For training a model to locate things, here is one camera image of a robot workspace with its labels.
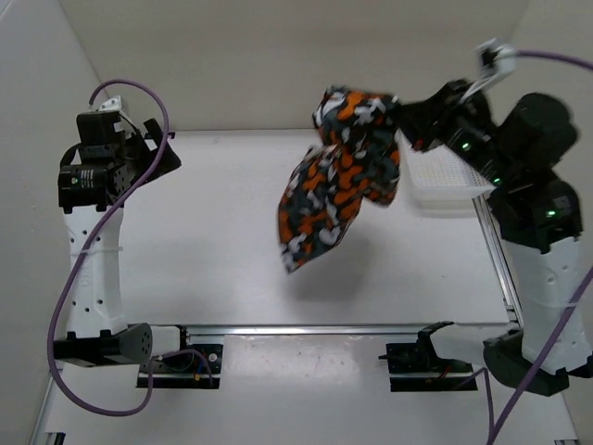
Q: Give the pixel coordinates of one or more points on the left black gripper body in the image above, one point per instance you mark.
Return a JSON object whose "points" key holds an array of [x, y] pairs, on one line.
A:
{"points": [[135, 146]]}

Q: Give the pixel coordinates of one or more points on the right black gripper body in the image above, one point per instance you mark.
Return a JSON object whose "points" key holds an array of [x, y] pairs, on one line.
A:
{"points": [[449, 120]]}

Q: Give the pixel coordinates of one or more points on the orange camouflage shorts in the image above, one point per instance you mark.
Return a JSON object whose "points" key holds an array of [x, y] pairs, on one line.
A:
{"points": [[356, 160]]}

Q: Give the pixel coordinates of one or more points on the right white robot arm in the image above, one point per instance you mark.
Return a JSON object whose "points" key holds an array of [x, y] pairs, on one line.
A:
{"points": [[539, 220]]}

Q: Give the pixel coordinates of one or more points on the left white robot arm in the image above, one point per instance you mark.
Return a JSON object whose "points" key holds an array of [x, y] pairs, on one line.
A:
{"points": [[98, 333]]}

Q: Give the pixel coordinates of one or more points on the white plastic basket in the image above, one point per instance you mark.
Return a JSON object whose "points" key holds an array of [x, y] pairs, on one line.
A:
{"points": [[441, 184]]}

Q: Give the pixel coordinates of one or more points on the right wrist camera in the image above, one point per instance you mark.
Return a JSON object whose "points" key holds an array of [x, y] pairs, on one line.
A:
{"points": [[496, 60]]}

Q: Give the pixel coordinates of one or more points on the front aluminium rail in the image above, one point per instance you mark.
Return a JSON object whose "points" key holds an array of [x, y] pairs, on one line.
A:
{"points": [[251, 330]]}

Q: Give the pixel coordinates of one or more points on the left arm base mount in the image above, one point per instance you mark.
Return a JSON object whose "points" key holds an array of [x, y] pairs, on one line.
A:
{"points": [[186, 370]]}

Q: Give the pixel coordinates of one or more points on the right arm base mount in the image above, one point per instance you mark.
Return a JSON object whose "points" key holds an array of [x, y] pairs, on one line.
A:
{"points": [[409, 371]]}

